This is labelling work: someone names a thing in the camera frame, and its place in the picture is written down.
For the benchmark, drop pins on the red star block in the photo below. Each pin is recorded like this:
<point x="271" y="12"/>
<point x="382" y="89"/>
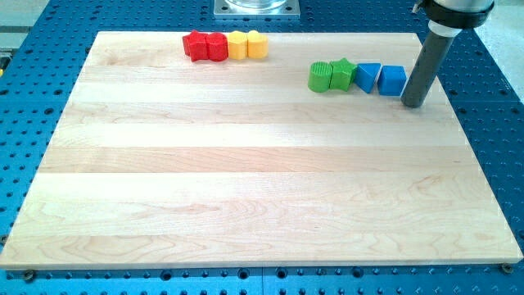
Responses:
<point x="195" y="45"/>

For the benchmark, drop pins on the wooden board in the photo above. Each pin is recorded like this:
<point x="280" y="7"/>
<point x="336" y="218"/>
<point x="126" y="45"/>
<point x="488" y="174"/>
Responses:
<point x="159" y="162"/>

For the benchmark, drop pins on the green cylinder block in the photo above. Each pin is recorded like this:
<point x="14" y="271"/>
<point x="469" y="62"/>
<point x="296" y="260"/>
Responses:
<point x="320" y="74"/>

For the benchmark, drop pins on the blue cube block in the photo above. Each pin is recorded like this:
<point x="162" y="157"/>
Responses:
<point x="391" y="81"/>

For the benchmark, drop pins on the blue triangle block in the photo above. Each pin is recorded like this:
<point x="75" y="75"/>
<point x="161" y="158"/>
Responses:
<point x="366" y="75"/>

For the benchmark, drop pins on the blue perforated table plate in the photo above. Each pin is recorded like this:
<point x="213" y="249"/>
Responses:
<point x="38" y="81"/>

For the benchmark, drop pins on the yellow hexagon block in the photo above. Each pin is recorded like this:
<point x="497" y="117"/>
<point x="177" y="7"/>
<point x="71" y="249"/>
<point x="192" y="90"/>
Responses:
<point x="237" y="45"/>

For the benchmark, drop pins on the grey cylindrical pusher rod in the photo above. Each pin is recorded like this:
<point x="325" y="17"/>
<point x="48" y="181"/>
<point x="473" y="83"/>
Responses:
<point x="434" y="50"/>

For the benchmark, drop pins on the yellow heart block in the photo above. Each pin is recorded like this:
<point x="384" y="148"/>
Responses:
<point x="258" y="45"/>

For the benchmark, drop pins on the red hexagon block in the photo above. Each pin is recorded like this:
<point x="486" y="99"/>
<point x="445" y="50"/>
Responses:
<point x="217" y="46"/>

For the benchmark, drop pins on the green star block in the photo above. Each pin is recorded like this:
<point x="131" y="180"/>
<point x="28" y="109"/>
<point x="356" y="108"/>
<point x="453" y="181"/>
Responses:
<point x="343" y="74"/>

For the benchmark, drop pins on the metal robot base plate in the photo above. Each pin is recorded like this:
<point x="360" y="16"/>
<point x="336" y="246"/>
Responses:
<point x="256" y="9"/>

